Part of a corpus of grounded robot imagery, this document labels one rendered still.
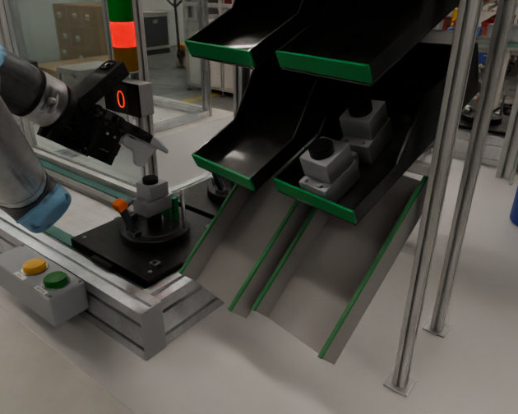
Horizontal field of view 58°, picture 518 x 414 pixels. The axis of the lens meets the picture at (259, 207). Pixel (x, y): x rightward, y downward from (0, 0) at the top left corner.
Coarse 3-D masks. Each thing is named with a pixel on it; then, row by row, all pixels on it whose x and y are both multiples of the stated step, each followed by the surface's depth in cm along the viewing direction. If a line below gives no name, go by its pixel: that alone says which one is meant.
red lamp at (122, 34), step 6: (114, 24) 97; (120, 24) 97; (126, 24) 97; (132, 24) 98; (114, 30) 97; (120, 30) 97; (126, 30) 97; (132, 30) 99; (114, 36) 98; (120, 36) 98; (126, 36) 98; (132, 36) 99; (114, 42) 98; (120, 42) 98; (126, 42) 98; (132, 42) 99
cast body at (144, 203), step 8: (152, 176) 92; (136, 184) 91; (144, 184) 91; (152, 184) 91; (160, 184) 91; (136, 192) 92; (144, 192) 91; (152, 192) 90; (160, 192) 92; (168, 192) 93; (136, 200) 91; (144, 200) 91; (152, 200) 91; (160, 200) 92; (168, 200) 94; (136, 208) 92; (144, 208) 90; (152, 208) 91; (160, 208) 93; (168, 208) 94; (144, 216) 92
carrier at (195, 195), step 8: (200, 184) 120; (208, 184) 115; (224, 184) 115; (232, 184) 113; (176, 192) 115; (184, 192) 115; (192, 192) 115; (200, 192) 115; (208, 192) 112; (216, 192) 110; (224, 192) 109; (192, 200) 111; (200, 200) 111; (208, 200) 111; (216, 200) 110; (192, 208) 108; (200, 208) 108; (208, 208) 108; (216, 208) 108; (208, 216) 106
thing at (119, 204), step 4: (116, 200) 87; (120, 200) 87; (124, 200) 87; (128, 200) 89; (132, 200) 89; (112, 204) 87; (116, 204) 86; (120, 204) 86; (124, 204) 87; (128, 204) 88; (116, 208) 87; (120, 208) 86; (124, 208) 87; (120, 212) 87; (124, 212) 88; (128, 212) 89; (124, 216) 88; (128, 216) 89; (124, 220) 90; (128, 220) 89; (132, 220) 90; (128, 224) 90; (132, 224) 90; (128, 228) 91; (132, 228) 91; (136, 228) 91
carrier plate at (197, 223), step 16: (112, 224) 100; (192, 224) 100; (80, 240) 94; (96, 240) 94; (112, 240) 94; (192, 240) 95; (112, 256) 89; (128, 256) 89; (144, 256) 89; (160, 256) 89; (176, 256) 89; (128, 272) 85; (144, 272) 84; (160, 272) 84
